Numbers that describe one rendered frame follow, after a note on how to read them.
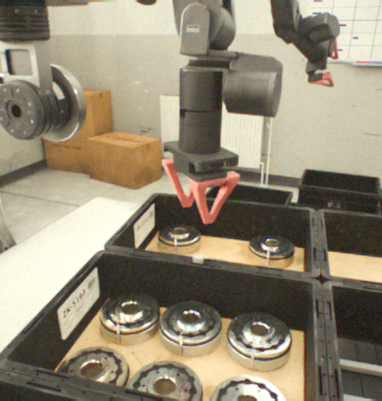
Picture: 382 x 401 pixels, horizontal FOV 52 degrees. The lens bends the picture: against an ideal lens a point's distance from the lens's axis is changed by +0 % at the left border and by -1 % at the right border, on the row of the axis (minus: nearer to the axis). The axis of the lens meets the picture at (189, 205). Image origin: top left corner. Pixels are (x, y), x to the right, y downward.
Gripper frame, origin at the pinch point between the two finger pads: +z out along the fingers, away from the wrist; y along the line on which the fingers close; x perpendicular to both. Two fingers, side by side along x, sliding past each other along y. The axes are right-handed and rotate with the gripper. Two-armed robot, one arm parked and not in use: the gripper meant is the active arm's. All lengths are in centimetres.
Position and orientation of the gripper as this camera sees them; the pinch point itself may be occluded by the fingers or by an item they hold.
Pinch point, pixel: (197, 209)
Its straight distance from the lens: 57.4
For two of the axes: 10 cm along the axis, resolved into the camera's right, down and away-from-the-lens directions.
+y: -4.8, -3.7, 8.0
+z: -0.2, 9.1, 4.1
